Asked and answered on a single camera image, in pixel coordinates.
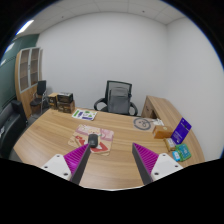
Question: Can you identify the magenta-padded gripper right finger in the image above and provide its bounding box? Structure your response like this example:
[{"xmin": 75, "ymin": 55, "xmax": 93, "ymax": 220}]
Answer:
[{"xmin": 131, "ymin": 142, "xmax": 184, "ymax": 185}]

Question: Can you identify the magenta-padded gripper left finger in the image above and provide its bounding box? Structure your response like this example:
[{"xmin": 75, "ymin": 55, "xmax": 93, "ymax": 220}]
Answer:
[{"xmin": 40, "ymin": 142, "xmax": 92, "ymax": 185}]

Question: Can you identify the black computer mouse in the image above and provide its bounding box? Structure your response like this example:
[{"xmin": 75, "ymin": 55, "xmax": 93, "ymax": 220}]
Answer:
[{"xmin": 87, "ymin": 133, "xmax": 99, "ymax": 149}]

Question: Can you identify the cartoon dog print mouse pad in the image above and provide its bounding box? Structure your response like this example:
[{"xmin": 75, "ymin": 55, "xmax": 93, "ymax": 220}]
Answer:
[{"xmin": 67, "ymin": 124, "xmax": 115, "ymax": 156}]

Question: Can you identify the small blue retail package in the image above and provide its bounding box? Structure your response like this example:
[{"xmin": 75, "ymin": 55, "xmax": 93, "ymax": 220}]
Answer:
[{"xmin": 171, "ymin": 150, "xmax": 182, "ymax": 163}]

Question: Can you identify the tan box with white label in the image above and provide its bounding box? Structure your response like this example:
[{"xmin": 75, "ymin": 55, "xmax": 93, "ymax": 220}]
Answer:
[{"xmin": 163, "ymin": 137, "xmax": 178, "ymax": 153}]

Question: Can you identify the green retail package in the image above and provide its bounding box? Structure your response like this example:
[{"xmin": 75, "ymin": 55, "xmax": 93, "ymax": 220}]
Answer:
[{"xmin": 175, "ymin": 143, "xmax": 192, "ymax": 163}]

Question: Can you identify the orange-brown cardboard box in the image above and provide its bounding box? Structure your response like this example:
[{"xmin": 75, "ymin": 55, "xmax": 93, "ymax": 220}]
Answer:
[{"xmin": 152, "ymin": 125, "xmax": 175, "ymax": 140}]

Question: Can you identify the purple retail package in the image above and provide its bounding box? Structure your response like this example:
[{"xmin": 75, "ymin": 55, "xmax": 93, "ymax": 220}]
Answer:
[{"xmin": 170, "ymin": 117, "xmax": 193, "ymax": 145}]

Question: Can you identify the clear mat with grey circle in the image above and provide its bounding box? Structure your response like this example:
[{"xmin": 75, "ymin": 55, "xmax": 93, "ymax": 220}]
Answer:
[{"xmin": 132, "ymin": 116, "xmax": 156, "ymax": 132}]

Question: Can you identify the white sheet with coloured stickers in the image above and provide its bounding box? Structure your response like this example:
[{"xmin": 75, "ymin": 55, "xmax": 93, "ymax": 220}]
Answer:
[{"xmin": 71, "ymin": 108, "xmax": 99, "ymax": 122}]

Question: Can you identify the wooden side desk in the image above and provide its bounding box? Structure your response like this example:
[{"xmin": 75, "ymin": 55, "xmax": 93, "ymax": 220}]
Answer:
[{"xmin": 141, "ymin": 95, "xmax": 184, "ymax": 129}]

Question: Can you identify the dark brown product box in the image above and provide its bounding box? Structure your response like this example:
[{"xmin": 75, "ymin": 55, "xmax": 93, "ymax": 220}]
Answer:
[{"xmin": 56, "ymin": 100, "xmax": 76, "ymax": 114}]

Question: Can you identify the black sofa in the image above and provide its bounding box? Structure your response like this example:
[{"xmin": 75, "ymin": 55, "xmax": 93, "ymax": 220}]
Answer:
[{"xmin": 0, "ymin": 99, "xmax": 28, "ymax": 159}]

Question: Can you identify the black product box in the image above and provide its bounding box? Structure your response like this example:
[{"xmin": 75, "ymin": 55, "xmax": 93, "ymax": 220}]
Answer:
[{"xmin": 56, "ymin": 92, "xmax": 74, "ymax": 104}]

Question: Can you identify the black mesh office chair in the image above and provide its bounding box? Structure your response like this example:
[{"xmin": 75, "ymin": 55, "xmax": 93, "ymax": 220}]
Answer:
[{"xmin": 93, "ymin": 80, "xmax": 139, "ymax": 117}]

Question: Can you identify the small black chair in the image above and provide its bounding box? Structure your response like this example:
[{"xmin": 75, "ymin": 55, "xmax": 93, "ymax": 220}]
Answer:
[{"xmin": 29, "ymin": 79, "xmax": 48, "ymax": 116}]

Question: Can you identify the grey backpack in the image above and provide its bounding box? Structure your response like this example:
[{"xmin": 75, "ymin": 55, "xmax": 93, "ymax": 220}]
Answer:
[{"xmin": 107, "ymin": 86, "xmax": 131, "ymax": 115}]

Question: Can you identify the wooden glass-door shelf cabinet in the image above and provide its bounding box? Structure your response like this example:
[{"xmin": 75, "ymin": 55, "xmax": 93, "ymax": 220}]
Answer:
[{"xmin": 14, "ymin": 46, "xmax": 44, "ymax": 119}]

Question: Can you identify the ceiling light panel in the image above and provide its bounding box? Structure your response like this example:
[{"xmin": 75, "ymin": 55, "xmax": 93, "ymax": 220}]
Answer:
[{"xmin": 15, "ymin": 19, "xmax": 35, "ymax": 36}]

